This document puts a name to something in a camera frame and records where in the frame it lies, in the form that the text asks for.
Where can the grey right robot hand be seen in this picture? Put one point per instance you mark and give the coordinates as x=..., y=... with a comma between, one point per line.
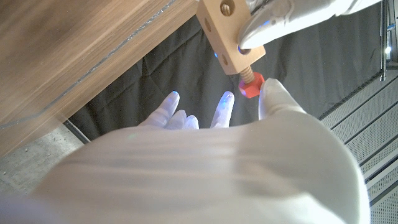
x=202, y=174

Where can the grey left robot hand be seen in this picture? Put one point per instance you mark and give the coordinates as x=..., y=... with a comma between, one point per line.
x=298, y=18

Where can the wooden block with holes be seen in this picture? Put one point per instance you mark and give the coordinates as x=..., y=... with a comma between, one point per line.
x=227, y=40

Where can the red-headed wooden screw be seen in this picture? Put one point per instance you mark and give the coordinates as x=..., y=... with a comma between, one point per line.
x=250, y=84

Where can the black curtain backdrop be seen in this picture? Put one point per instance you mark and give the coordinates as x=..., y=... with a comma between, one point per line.
x=311, y=68

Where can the white perforated panel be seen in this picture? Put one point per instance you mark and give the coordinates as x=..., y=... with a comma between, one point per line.
x=367, y=140

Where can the wooden table panel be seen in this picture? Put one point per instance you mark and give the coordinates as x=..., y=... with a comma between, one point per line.
x=93, y=65

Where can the black backdrop frame pole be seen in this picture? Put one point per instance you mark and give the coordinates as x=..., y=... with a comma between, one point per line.
x=384, y=40

